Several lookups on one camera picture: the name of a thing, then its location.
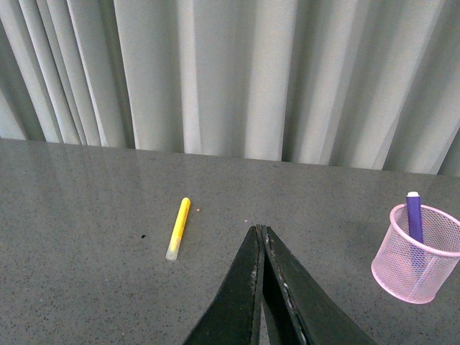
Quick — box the pink mesh pen cup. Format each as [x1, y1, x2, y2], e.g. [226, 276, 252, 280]
[371, 204, 459, 304]

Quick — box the yellow highlighter pen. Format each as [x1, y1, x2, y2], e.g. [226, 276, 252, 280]
[165, 198, 191, 261]

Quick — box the purple highlighter pen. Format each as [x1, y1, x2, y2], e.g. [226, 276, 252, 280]
[405, 190, 426, 274]

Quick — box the white pleated curtain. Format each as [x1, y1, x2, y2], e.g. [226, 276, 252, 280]
[1, 1, 459, 176]

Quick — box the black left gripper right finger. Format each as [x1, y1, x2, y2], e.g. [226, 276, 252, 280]
[262, 226, 375, 344]

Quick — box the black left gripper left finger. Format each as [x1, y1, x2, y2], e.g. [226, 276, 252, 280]
[185, 226, 265, 344]

